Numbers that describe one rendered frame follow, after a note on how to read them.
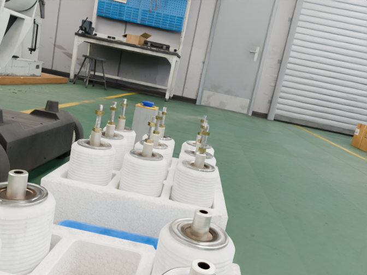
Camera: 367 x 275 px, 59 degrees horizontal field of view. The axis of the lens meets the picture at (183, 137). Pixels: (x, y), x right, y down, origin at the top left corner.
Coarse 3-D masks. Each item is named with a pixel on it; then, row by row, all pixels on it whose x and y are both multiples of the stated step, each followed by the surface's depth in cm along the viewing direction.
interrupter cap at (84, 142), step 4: (80, 140) 72; (84, 140) 73; (88, 140) 74; (100, 140) 76; (80, 144) 69; (84, 144) 70; (88, 144) 72; (100, 144) 74; (104, 144) 74; (108, 144) 74; (92, 148) 69; (96, 148) 69; (100, 148) 69; (104, 148) 70; (108, 148) 71
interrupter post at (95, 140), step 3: (93, 132) 71; (99, 132) 72; (93, 135) 71; (96, 135) 71; (99, 135) 71; (93, 138) 71; (96, 138) 71; (99, 138) 71; (90, 141) 71; (93, 141) 71; (96, 141) 71; (99, 141) 72; (90, 144) 71; (93, 144) 71; (96, 144) 71; (99, 144) 72
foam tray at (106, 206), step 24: (168, 168) 91; (216, 168) 101; (72, 192) 66; (96, 192) 66; (120, 192) 67; (168, 192) 73; (216, 192) 79; (72, 216) 67; (96, 216) 67; (120, 216) 67; (144, 216) 66; (168, 216) 66; (192, 216) 66; (216, 216) 66
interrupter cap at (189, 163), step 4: (184, 160) 73; (188, 160) 74; (192, 160) 75; (184, 164) 70; (188, 164) 71; (192, 164) 73; (204, 164) 74; (208, 164) 74; (192, 168) 68; (196, 168) 69; (200, 168) 70; (204, 168) 71; (208, 168) 71; (212, 168) 72
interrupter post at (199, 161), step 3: (198, 153) 71; (204, 153) 72; (198, 156) 71; (201, 156) 70; (204, 156) 71; (195, 159) 71; (198, 159) 71; (201, 159) 71; (204, 159) 71; (195, 162) 71; (198, 162) 71; (201, 162) 71; (195, 165) 71; (198, 165) 71; (201, 165) 71
